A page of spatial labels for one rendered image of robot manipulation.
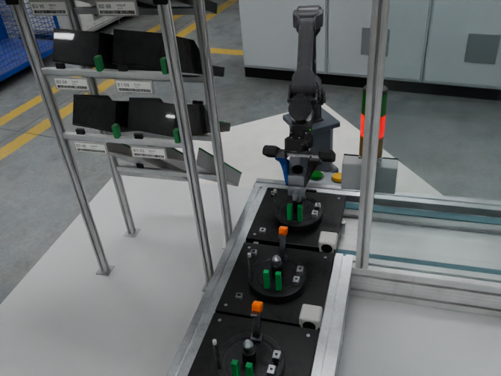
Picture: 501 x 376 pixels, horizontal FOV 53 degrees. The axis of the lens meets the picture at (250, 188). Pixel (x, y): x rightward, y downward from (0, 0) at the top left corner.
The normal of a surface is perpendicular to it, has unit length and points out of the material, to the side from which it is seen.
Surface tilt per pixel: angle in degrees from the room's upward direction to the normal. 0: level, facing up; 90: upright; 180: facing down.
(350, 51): 90
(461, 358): 0
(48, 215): 0
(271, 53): 90
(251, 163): 0
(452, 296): 90
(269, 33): 90
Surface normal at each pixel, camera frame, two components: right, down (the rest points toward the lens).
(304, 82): -0.15, -0.33
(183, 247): -0.07, -0.82
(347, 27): -0.39, 0.55
